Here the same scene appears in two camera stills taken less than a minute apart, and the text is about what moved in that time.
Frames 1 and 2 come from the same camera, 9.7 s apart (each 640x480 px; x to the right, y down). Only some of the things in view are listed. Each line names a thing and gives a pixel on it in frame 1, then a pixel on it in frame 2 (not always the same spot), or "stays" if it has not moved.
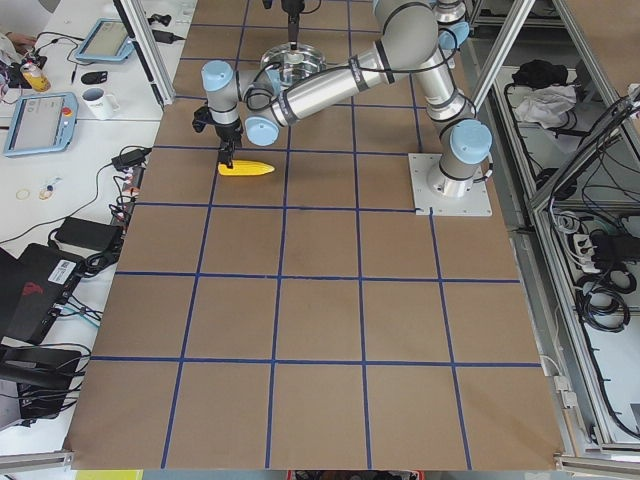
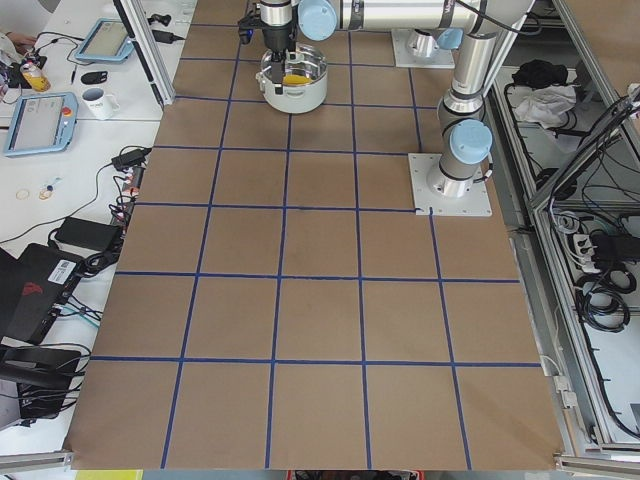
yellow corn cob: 244,168 -> 296,79
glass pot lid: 293,66 stays
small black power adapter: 130,158 stays
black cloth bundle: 539,73 stays
